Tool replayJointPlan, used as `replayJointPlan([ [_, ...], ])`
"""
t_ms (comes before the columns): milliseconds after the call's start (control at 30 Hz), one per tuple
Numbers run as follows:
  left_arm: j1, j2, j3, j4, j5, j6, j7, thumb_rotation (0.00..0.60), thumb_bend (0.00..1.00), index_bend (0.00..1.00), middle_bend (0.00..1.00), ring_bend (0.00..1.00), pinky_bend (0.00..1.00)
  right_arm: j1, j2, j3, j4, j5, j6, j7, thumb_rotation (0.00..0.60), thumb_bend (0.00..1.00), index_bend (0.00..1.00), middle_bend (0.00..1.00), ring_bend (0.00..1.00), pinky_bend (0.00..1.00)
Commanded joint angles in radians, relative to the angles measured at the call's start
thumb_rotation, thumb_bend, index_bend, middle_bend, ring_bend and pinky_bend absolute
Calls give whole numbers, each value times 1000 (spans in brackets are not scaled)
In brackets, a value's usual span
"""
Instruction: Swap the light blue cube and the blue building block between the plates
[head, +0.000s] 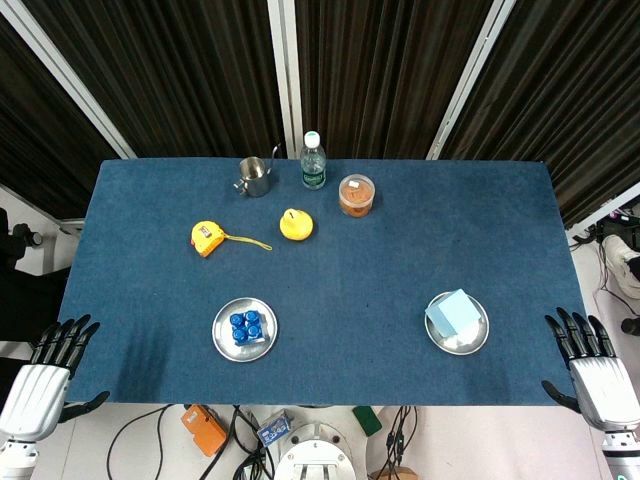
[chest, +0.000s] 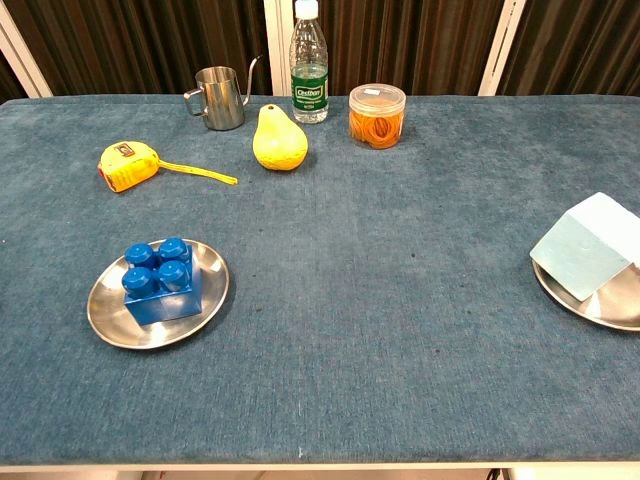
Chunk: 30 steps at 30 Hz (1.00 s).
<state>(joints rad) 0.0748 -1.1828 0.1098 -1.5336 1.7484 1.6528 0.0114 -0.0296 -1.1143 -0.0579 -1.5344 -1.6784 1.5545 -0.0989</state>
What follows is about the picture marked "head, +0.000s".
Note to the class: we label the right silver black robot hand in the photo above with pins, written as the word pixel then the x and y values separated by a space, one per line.
pixel 600 390

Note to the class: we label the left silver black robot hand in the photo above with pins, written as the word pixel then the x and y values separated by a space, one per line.
pixel 35 400

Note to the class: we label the light blue foam cube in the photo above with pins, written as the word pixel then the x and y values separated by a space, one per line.
pixel 452 312

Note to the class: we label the dark blue toy brick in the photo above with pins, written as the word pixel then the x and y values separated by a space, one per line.
pixel 246 327

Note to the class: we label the white silver robot base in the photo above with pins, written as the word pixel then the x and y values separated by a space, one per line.
pixel 315 455

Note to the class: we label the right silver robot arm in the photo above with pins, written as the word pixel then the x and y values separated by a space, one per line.
pixel 622 455

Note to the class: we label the black shoe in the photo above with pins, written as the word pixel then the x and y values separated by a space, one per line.
pixel 631 326

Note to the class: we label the black office chair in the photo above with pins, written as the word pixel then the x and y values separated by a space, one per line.
pixel 20 295

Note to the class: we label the white sneaker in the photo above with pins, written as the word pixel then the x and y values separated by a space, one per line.
pixel 622 260

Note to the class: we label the round steel plate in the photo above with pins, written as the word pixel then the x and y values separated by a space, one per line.
pixel 250 353
pixel 471 343

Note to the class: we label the orange device box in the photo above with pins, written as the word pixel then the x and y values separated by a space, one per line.
pixel 205 430

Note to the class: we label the dark green block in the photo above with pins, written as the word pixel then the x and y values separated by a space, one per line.
pixel 367 420

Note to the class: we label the yellow tape measure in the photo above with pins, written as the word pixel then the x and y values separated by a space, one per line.
pixel 205 238

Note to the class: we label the blue printed card box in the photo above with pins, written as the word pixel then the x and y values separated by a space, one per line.
pixel 274 429

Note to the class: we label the black pleated curtain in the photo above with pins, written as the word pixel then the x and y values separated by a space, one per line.
pixel 575 90
pixel 380 75
pixel 175 75
pixel 45 150

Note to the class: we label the blue tablecloth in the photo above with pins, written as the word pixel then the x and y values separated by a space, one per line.
pixel 350 280

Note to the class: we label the clear jar of rubber bands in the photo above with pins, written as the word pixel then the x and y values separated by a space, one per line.
pixel 356 196

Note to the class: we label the steel gooseneck pitcher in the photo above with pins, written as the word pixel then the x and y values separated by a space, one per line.
pixel 254 177

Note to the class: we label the yellow toy pear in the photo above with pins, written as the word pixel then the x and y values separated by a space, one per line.
pixel 296 226

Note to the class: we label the clear water bottle green label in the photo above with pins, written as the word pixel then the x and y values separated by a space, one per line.
pixel 313 165

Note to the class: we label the white frame rail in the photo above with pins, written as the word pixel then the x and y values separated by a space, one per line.
pixel 607 207
pixel 45 202

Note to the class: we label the white frame post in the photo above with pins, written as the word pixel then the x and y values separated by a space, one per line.
pixel 285 75
pixel 470 75
pixel 70 75

